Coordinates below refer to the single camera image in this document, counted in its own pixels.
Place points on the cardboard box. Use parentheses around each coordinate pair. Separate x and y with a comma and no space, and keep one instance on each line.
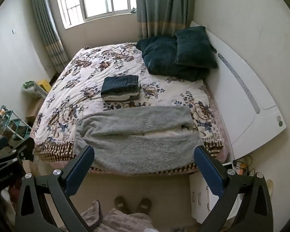
(33,109)

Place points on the left grey curtain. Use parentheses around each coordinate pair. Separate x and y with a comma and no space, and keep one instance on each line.
(48,32)

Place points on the folded grey cream clothes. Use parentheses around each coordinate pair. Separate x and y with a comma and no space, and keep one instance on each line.
(121,93)

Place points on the pink patterned pajama legs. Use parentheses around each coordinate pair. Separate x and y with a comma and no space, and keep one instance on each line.
(116,220)

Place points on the dark teal pillow front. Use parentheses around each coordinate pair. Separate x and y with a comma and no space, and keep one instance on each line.
(194,48)

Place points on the white bed headboard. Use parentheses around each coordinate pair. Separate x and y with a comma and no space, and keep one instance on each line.
(250,115)

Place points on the green white bag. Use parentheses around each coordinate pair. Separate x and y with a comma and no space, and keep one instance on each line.
(34,90)

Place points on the folded dark blue jeans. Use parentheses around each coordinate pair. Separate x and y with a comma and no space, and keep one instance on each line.
(119,81)

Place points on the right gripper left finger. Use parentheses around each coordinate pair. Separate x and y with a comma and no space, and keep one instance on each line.
(33,213)

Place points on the floral bed quilt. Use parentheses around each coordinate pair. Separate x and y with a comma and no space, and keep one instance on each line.
(77,93)

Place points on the dark teal pillow back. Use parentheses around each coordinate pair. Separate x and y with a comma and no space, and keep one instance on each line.
(159,55)

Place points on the yellow box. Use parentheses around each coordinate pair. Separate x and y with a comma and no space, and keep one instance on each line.
(44,84)

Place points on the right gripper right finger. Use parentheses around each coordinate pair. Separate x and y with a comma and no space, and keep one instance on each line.
(255,212)

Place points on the grey curtain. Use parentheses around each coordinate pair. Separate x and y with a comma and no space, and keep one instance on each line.
(163,17)
(48,32)

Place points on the window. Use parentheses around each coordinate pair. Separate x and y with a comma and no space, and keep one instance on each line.
(96,0)

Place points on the dark teal pillow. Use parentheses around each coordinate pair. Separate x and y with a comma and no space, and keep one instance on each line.
(194,48)
(159,55)

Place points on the teal metal shelf rack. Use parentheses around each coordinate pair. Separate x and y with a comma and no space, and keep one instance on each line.
(13,126)

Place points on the white bedside cabinet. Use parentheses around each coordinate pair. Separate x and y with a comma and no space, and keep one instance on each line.
(202,199)

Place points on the right grey curtain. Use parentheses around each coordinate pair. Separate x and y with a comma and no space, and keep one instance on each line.
(163,17)

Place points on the left brown slipper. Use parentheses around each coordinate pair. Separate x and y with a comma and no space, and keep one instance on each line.
(121,205)

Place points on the grey fluffy pants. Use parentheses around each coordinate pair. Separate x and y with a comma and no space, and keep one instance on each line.
(139,140)

